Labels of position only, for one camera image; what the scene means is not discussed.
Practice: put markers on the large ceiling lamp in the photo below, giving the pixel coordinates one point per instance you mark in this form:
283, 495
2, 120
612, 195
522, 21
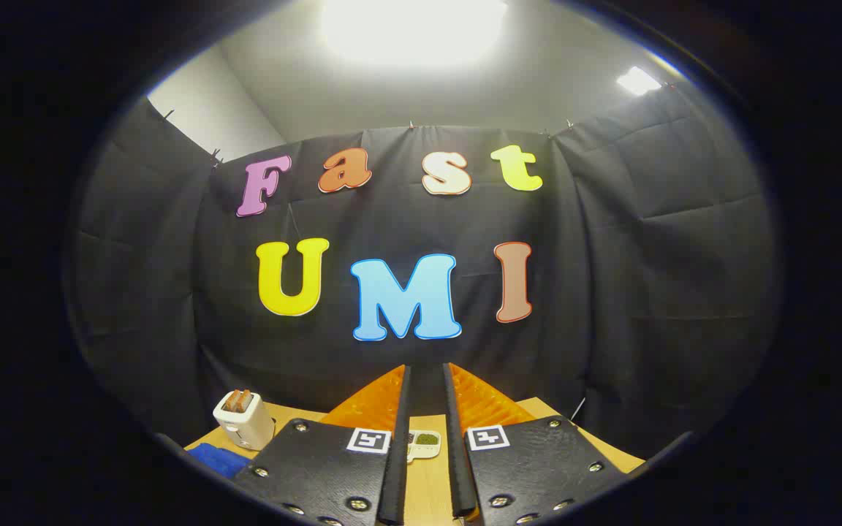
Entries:
414, 29

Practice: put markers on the blue towel cloth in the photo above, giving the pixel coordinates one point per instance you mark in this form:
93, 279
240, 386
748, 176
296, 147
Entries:
216, 459

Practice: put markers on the white divided dish with beans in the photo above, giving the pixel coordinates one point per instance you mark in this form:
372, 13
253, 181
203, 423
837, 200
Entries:
427, 440

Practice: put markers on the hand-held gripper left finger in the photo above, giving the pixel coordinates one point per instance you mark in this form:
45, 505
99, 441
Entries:
397, 475

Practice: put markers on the brown toast slices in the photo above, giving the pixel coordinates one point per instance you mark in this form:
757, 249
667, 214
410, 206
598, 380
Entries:
237, 400

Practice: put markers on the small ceiling lamp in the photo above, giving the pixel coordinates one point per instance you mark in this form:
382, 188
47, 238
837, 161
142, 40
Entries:
638, 80

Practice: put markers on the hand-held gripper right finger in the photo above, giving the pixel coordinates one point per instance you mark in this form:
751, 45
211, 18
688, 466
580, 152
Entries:
457, 467

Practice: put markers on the white toaster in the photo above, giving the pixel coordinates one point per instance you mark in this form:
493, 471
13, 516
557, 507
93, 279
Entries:
249, 429

